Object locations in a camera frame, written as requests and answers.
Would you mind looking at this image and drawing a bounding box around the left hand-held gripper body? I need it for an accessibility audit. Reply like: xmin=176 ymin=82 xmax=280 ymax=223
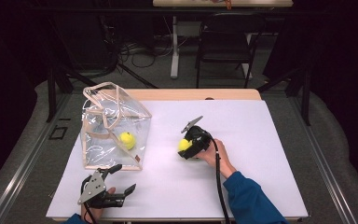
xmin=77 ymin=169 xmax=127 ymax=209

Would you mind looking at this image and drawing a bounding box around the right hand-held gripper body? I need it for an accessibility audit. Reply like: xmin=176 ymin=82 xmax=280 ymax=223
xmin=180 ymin=115 xmax=213 ymax=159

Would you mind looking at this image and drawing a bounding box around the yellow tennis ball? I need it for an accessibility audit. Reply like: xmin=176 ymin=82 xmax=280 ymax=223
xmin=177 ymin=138 xmax=194 ymax=153
xmin=118 ymin=132 xmax=137 ymax=151

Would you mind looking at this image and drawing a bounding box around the clear plastic tote bag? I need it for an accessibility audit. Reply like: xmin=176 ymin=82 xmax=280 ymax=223
xmin=80 ymin=81 xmax=153 ymax=172

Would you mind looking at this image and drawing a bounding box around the person's left hand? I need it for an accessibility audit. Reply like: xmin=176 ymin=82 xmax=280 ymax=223
xmin=80 ymin=186 xmax=117 ymax=223

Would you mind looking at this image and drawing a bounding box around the person's right hand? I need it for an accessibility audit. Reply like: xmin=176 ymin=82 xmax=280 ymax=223
xmin=196 ymin=138 xmax=238 ymax=180

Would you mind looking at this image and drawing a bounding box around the wooden table with white legs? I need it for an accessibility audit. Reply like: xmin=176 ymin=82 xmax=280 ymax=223
xmin=152 ymin=0 xmax=294 ymax=80

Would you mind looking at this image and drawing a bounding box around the black folding chair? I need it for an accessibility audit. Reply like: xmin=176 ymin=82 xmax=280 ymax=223
xmin=195 ymin=12 xmax=267 ymax=90

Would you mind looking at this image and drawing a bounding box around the black metal stand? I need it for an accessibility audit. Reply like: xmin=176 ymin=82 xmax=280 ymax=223
xmin=46 ymin=62 xmax=76 ymax=123
xmin=255 ymin=66 xmax=311 ymax=127

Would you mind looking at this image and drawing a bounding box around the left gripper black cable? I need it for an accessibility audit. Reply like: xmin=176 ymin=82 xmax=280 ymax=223
xmin=79 ymin=175 xmax=99 ymax=224

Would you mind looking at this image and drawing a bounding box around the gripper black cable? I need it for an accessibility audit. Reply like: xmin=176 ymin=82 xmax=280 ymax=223
xmin=79 ymin=175 xmax=99 ymax=224
xmin=199 ymin=130 xmax=231 ymax=224

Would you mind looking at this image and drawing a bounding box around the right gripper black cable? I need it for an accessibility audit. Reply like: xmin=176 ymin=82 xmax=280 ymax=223
xmin=199 ymin=130 xmax=231 ymax=224

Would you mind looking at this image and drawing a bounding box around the aluminium floor rail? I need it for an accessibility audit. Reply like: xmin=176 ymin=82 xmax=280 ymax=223
xmin=0 ymin=92 xmax=73 ymax=224
xmin=292 ymin=96 xmax=357 ymax=224

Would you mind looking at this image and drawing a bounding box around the bundle of black floor cables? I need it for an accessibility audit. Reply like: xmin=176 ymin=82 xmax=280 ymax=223
xmin=117 ymin=38 xmax=172 ymax=69

